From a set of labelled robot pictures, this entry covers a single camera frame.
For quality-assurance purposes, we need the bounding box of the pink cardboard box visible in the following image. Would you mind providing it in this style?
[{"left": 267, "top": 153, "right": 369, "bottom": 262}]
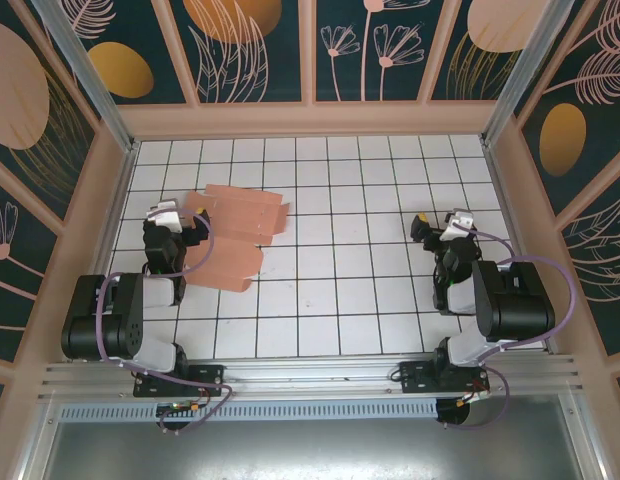
[{"left": 182, "top": 183, "right": 292, "bottom": 296}]

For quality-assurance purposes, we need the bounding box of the grey metal panel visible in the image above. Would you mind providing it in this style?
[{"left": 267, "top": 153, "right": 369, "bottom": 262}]
[{"left": 19, "top": 392, "right": 607, "bottom": 480}]

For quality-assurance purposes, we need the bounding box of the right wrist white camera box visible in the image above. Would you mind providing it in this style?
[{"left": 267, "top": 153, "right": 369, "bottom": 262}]
[{"left": 441, "top": 208, "right": 477, "bottom": 242}]

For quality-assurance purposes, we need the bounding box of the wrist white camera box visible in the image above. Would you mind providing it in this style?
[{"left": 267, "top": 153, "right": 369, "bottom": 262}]
[
  {"left": 441, "top": 208, "right": 477, "bottom": 242},
  {"left": 143, "top": 198, "right": 184, "bottom": 232}
]

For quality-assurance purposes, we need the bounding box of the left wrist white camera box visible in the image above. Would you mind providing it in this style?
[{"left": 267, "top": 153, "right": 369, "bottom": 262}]
[{"left": 143, "top": 198, "right": 184, "bottom": 232}]

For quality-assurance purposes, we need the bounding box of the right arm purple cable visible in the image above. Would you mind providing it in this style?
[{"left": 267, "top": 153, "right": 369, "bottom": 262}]
[{"left": 449, "top": 223, "right": 577, "bottom": 432}]

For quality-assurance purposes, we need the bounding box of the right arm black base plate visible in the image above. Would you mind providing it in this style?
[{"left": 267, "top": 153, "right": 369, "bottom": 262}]
[{"left": 398, "top": 360, "right": 491, "bottom": 396}]

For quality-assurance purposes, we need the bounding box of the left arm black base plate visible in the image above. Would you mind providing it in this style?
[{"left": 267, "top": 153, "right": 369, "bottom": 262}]
[{"left": 133, "top": 364, "right": 226, "bottom": 399}]

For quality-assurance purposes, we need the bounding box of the aluminium frame post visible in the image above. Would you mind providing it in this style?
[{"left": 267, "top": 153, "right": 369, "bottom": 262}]
[
  {"left": 29, "top": 0, "right": 142, "bottom": 154},
  {"left": 478, "top": 0, "right": 595, "bottom": 147}
]

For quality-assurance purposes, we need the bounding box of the aluminium mounting rail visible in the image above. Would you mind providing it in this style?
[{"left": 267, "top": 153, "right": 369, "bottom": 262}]
[{"left": 37, "top": 353, "right": 585, "bottom": 402}]

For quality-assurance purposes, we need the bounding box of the grey slotted cable duct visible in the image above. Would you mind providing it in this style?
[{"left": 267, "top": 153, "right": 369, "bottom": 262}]
[{"left": 57, "top": 399, "right": 440, "bottom": 422}]

